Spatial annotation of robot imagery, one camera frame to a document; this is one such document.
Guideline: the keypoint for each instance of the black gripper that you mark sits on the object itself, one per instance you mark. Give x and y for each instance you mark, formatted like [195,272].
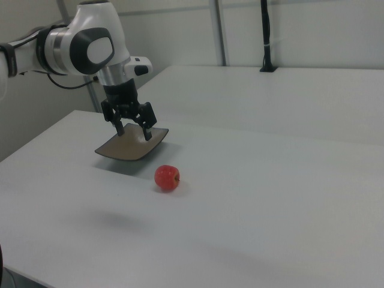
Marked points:
[123,96]

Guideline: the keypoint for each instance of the red apple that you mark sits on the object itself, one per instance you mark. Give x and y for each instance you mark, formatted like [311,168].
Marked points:
[165,178]

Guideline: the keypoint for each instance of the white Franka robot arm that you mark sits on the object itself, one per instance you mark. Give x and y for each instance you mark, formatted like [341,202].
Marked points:
[90,18]

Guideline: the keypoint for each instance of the square brown ceramic plate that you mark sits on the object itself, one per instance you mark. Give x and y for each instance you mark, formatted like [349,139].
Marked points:
[129,150]

